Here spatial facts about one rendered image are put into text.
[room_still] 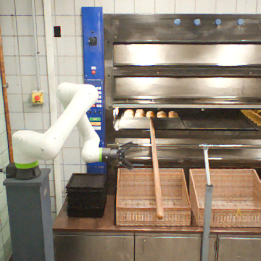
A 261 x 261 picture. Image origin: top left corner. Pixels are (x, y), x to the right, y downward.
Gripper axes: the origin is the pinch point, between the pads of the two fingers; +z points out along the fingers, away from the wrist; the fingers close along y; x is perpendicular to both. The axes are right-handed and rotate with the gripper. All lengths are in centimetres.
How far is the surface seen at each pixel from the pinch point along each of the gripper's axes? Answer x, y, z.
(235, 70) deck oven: -65, -50, 73
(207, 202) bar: -5, 35, 46
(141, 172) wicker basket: -60, 36, 0
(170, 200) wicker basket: -55, 59, 25
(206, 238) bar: -5, 63, 47
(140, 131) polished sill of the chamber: -64, 1, -2
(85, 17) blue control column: -60, -89, -44
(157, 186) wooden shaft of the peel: 52, -1, 8
